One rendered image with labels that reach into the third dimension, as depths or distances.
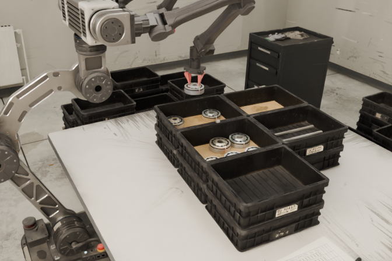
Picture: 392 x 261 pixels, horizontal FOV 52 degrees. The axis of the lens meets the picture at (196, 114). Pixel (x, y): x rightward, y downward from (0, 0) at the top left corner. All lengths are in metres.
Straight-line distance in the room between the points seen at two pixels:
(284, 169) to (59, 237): 1.14
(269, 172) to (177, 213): 0.44
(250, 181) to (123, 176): 0.62
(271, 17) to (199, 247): 4.90
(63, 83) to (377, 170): 1.60
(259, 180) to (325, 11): 4.30
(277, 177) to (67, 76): 1.03
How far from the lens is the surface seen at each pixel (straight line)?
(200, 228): 1.68
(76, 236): 2.17
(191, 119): 2.19
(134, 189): 1.88
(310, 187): 1.59
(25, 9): 4.60
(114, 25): 1.51
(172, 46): 5.28
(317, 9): 5.91
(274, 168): 1.84
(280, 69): 3.45
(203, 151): 1.91
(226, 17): 1.76
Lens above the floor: 1.83
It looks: 26 degrees down
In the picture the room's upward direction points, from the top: 2 degrees clockwise
